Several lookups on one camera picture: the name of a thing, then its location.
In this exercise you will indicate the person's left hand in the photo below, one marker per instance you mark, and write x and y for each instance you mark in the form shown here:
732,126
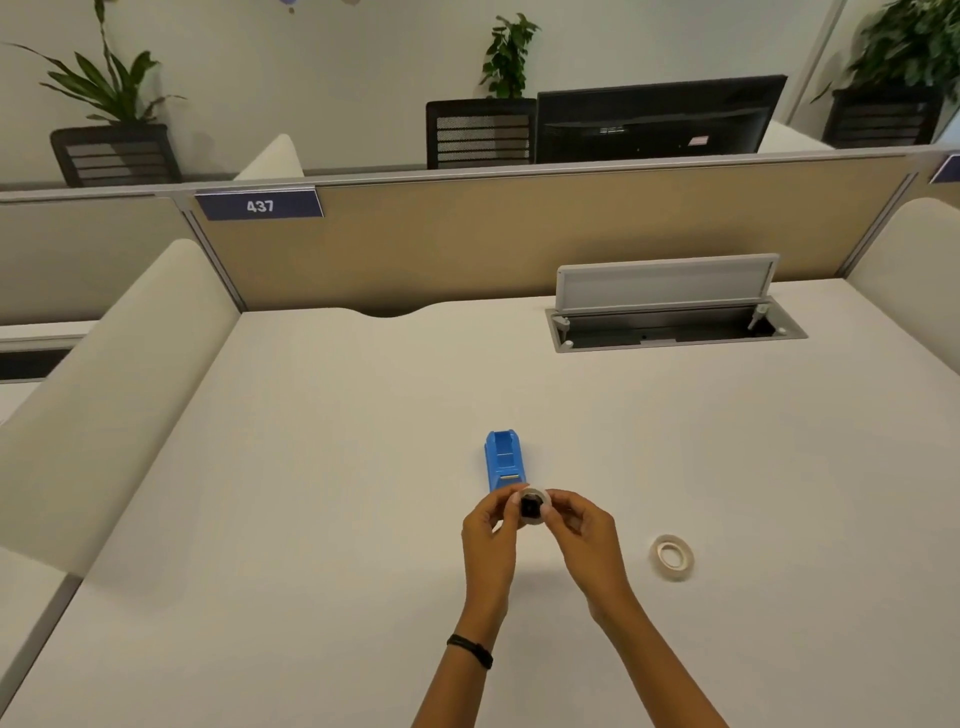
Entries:
487,547

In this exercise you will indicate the person's right hand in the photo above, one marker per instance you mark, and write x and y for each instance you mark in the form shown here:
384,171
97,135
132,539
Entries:
592,551

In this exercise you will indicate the person's right thumb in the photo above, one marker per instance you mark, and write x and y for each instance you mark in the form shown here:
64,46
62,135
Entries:
553,517

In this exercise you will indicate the person's left thumb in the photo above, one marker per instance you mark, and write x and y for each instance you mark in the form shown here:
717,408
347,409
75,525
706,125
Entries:
511,517

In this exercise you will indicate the tape roll with black core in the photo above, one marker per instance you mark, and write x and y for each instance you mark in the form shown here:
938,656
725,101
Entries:
534,507

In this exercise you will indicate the person's right forearm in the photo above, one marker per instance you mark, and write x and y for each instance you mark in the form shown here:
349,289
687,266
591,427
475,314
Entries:
652,667

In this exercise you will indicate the person's left forearm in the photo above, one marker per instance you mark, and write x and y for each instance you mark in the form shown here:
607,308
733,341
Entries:
459,667

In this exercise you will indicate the blue tape dispenser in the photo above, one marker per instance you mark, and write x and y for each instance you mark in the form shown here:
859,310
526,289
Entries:
504,459

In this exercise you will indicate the white tape roll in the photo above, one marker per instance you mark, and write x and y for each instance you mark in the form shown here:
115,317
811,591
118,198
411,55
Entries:
671,556

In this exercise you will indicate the black wristband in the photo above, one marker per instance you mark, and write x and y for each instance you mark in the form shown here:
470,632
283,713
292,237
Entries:
471,651

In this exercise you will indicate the beige desk partition panel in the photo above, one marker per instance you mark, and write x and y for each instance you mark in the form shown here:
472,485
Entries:
82,251
547,225

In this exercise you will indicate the blue number label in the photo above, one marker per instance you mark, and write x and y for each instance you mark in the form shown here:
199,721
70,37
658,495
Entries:
259,204

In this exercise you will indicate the small-leaf plant in black planter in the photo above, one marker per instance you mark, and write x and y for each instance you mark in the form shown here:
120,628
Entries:
487,112

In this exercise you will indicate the black computer monitor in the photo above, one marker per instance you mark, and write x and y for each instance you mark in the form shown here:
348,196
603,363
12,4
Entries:
660,118

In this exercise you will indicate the white curved side divider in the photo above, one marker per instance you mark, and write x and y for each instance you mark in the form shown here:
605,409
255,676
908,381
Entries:
97,420
911,277
271,159

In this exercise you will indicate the bushy plant in black planter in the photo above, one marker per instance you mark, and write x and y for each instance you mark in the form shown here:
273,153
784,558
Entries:
896,75

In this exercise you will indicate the long-leaf plant in black planter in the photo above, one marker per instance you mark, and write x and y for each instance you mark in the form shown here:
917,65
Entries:
105,120

